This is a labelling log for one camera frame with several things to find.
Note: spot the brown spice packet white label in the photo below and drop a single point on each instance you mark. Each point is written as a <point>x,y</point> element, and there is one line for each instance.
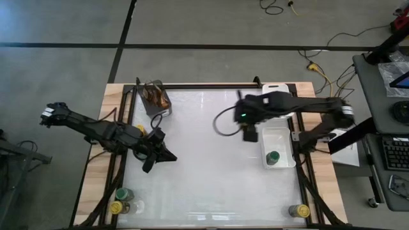
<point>148,94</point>

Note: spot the yellow lid spice jar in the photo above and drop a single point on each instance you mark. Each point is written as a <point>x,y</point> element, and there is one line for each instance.
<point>140,128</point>
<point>302,211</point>
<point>116,207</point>

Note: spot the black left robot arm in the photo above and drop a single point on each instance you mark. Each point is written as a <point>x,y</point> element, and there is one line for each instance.
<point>92,127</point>

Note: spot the black aluminium table frame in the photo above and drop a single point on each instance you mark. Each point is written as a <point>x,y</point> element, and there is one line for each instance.
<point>207,85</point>

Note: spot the red tool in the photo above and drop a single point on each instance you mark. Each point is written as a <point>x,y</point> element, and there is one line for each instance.
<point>401,23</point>

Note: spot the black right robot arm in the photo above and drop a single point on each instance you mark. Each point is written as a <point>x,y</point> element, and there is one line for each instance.
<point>306,105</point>

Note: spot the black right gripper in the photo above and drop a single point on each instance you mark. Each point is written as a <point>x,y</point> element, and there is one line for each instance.
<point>252,110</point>

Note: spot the black caster wheel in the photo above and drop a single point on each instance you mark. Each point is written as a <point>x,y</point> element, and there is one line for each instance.
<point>373,202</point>

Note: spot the green lid spice jar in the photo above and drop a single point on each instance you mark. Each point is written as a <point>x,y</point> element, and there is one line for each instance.
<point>123,194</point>
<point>272,157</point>

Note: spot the black floor stand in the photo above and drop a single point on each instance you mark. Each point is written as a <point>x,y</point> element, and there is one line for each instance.
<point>19,153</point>

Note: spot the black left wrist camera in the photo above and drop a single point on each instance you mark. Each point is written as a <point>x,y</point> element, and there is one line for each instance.
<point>158,135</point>

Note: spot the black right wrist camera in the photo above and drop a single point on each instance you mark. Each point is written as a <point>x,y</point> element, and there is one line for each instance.
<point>250,135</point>

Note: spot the clear plastic bag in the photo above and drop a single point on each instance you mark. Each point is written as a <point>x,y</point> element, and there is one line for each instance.
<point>390,76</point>

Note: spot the clear glass spice jar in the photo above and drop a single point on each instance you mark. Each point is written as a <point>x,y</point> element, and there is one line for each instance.
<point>137,206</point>

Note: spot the white plastic bin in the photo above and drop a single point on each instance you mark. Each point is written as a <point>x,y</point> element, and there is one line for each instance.
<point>275,87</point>
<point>278,140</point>

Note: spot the white paper sheet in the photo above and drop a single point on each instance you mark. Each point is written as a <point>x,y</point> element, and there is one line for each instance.
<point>346,156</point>

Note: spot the tablet with blue screen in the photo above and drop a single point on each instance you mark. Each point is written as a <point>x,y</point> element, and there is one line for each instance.
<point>402,81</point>

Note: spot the wooden table board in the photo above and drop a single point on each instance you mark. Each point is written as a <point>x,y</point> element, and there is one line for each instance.
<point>96,179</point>

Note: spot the black stand post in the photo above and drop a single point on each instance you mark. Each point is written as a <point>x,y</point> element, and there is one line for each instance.
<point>386,48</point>

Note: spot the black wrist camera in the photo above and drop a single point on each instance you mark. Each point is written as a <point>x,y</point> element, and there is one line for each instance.
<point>158,135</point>
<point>250,135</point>

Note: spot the orange spice packet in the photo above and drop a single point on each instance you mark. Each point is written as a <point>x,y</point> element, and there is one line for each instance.
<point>163,99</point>

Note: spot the black round object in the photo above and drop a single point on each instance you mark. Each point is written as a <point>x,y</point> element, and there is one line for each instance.
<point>402,111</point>

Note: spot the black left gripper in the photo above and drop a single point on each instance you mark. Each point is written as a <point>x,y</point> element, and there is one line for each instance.
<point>145,147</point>

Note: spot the black keyboard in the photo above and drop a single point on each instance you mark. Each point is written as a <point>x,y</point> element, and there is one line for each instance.
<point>396,153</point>

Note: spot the grey side desk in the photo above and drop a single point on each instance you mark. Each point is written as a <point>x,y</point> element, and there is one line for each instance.
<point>374,96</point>

